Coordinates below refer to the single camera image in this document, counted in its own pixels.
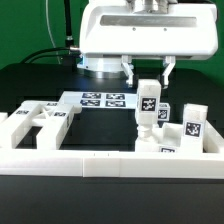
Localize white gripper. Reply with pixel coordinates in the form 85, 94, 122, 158
79, 0, 218, 89

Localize white chair seat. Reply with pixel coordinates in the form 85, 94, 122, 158
134, 121, 224, 154

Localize white tagged nut cube left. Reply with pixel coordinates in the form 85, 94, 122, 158
158, 103, 170, 121

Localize white base tag sheet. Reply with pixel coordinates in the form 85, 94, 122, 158
59, 91, 137, 109

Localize white U-shaped obstacle fence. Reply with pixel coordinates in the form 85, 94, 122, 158
0, 113, 224, 179

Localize black cable bundle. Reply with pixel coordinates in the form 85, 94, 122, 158
20, 0, 84, 65

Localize white chair back frame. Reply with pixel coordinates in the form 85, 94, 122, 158
0, 101, 82, 150

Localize thin white cable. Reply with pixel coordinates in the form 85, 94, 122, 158
45, 0, 63, 65

